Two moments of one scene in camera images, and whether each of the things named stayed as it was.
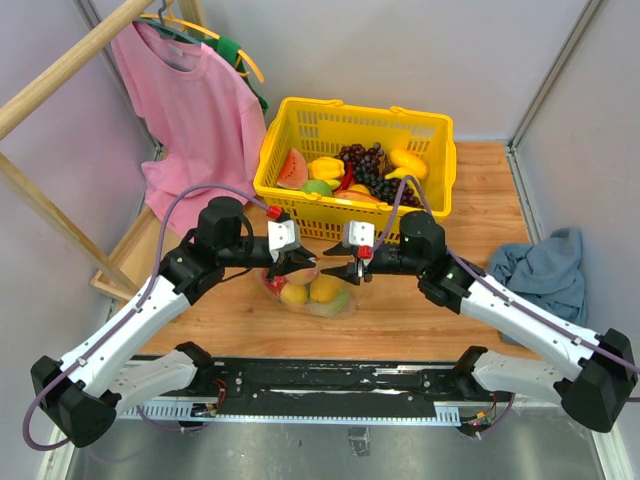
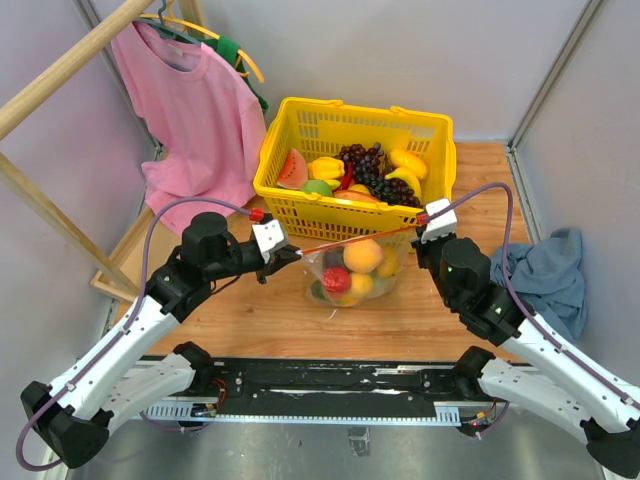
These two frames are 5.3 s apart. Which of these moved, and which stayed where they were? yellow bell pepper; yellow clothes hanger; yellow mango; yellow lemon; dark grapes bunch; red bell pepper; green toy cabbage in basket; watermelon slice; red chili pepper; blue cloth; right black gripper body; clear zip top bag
Moved: clear zip top bag; right black gripper body; red bell pepper; yellow lemon
Stayed: yellow mango; dark grapes bunch; blue cloth; yellow bell pepper; watermelon slice; green toy cabbage in basket; red chili pepper; yellow clothes hanger
